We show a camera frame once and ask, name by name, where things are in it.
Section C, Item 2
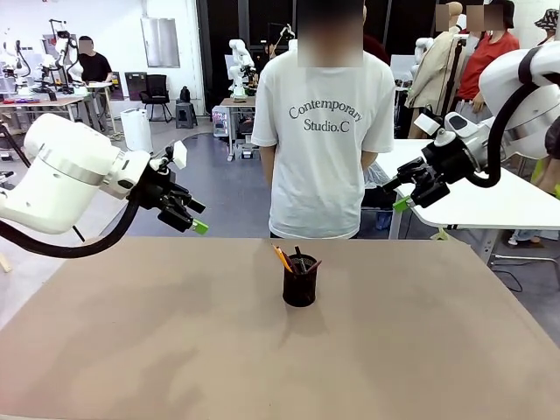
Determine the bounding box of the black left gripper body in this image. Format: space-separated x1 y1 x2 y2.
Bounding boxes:
138 158 186 216

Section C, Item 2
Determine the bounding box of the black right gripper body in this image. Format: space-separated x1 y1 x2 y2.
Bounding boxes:
421 138 477 186

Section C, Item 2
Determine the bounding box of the yellow pencil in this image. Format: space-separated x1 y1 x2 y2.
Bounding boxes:
271 244 296 275

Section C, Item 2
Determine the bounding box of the person's left forearm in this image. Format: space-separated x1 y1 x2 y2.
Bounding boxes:
260 145 276 188

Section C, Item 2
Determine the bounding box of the black mesh pen holder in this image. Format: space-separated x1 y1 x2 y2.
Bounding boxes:
282 253 319 308

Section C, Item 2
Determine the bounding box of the white table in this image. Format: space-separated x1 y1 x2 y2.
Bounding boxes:
367 138 560 231

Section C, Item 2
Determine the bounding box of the white air purifier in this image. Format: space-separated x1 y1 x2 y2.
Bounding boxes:
119 108 155 154

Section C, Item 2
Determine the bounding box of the clear storage bin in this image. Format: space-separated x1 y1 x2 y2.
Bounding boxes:
233 138 263 163

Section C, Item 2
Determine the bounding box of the gray step stool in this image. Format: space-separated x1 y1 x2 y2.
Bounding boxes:
175 100 200 130

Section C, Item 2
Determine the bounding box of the computer tower with lights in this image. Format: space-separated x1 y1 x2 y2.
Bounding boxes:
211 106 230 137

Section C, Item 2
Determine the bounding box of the person in white t-shirt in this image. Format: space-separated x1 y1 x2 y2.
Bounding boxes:
251 0 397 241

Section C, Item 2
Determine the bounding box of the black office chair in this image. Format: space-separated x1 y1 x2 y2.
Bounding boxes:
138 73 174 124

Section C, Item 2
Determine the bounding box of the person in red shirt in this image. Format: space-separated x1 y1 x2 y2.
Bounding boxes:
454 0 522 129

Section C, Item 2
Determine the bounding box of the wooden table with gray legs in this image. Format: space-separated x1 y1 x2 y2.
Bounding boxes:
218 96 260 164

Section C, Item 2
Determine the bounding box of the black framed panel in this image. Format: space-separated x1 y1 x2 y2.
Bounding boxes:
123 71 149 102

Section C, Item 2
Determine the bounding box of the person in black t-shirt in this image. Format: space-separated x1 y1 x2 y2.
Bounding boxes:
75 35 115 132

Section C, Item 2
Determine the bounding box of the brown workbench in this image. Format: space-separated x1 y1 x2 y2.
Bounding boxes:
0 94 88 132

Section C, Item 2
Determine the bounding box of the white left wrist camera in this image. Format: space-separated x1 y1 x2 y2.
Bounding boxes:
171 140 189 170

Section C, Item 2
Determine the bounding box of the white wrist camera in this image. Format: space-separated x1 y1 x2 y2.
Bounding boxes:
414 112 443 138
171 140 189 170

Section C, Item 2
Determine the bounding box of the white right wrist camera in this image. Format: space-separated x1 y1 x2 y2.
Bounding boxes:
414 112 443 138

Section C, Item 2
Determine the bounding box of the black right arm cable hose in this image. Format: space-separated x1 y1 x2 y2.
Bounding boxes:
463 45 550 190

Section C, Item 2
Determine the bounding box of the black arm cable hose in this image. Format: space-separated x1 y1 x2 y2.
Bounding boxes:
463 45 550 190
0 181 148 260

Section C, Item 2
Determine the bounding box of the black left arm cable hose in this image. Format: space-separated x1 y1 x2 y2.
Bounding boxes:
0 181 148 260

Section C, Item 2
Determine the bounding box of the black floor cable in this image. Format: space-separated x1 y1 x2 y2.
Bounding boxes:
493 265 525 295

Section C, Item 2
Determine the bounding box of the silver wall board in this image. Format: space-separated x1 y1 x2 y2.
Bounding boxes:
140 17 182 69

